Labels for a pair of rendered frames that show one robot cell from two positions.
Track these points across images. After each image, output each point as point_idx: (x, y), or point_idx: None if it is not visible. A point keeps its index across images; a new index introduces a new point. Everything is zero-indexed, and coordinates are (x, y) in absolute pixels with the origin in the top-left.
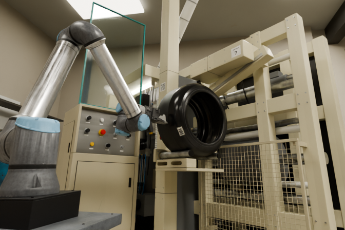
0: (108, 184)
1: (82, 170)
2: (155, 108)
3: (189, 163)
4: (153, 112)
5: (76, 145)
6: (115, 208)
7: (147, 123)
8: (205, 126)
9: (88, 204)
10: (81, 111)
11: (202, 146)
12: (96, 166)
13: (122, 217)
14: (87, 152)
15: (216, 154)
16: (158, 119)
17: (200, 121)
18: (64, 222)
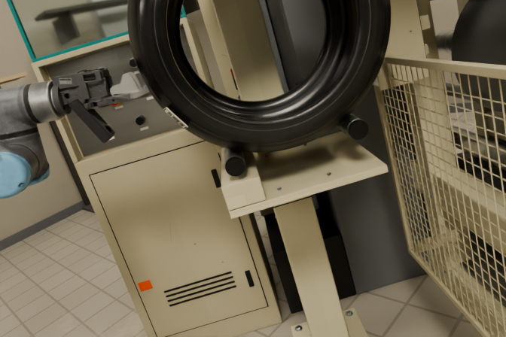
0: (170, 194)
1: (108, 188)
2: (80, 73)
3: (236, 195)
4: (82, 89)
5: (71, 148)
6: (203, 230)
7: (12, 177)
8: (345, 1)
9: (147, 237)
10: (51, 72)
11: (269, 134)
12: (130, 171)
13: (225, 241)
14: (107, 147)
15: (348, 128)
16: (105, 104)
17: None
18: None
